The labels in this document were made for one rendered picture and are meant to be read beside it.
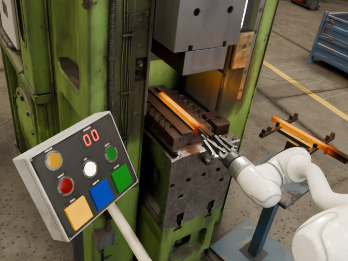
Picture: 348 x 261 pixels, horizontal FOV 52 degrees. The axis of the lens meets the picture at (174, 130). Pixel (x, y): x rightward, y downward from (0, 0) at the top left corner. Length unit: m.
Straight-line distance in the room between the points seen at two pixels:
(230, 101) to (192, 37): 0.60
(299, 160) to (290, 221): 1.42
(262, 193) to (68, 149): 0.66
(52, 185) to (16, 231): 1.41
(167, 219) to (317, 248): 1.09
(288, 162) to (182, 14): 0.64
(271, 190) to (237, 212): 1.36
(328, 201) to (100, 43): 0.88
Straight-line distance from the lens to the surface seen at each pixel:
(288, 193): 1.86
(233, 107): 1.86
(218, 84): 1.75
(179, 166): 1.53
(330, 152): 1.78
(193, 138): 1.57
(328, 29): 5.41
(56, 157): 1.08
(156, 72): 1.91
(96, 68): 1.33
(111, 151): 1.21
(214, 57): 1.41
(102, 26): 1.28
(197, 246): 2.17
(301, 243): 0.77
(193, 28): 1.30
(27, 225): 2.50
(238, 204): 2.70
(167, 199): 1.63
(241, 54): 1.69
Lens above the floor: 1.84
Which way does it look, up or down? 34 degrees down
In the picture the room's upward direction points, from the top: 8 degrees clockwise
